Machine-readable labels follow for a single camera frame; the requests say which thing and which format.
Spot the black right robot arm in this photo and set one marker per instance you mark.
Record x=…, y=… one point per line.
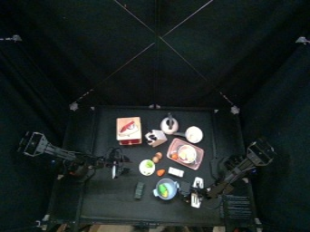
x=246, y=164

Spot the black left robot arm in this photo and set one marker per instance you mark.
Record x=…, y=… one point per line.
x=52, y=150

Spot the blue toy pot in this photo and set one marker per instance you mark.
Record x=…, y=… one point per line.
x=164, y=189

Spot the small black object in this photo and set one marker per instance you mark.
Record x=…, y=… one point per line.
x=184, y=188

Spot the small white block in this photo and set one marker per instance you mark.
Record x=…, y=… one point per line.
x=175, y=172

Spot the dark rectangular block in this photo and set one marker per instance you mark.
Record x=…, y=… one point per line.
x=139, y=190

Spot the brown toy egg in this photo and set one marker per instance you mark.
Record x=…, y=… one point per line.
x=155, y=159
x=159, y=155

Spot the pink tray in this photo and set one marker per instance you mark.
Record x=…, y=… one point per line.
x=198, y=158

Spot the orange toy carrot piece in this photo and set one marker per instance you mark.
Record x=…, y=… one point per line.
x=160, y=172

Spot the red snack box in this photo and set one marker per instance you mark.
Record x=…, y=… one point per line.
x=128, y=130

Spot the white plate with fried egg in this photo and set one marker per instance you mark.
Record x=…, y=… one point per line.
x=187, y=154

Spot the orange toy food piece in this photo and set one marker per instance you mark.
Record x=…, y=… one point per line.
x=174, y=156

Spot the white toy kettle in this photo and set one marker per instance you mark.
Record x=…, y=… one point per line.
x=170, y=124

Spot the white toy pan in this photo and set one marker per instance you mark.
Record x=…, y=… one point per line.
x=194, y=134

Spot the metal frame bracket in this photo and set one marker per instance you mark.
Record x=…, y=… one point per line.
x=154, y=106
x=74, y=106
x=302, y=40
x=234, y=109

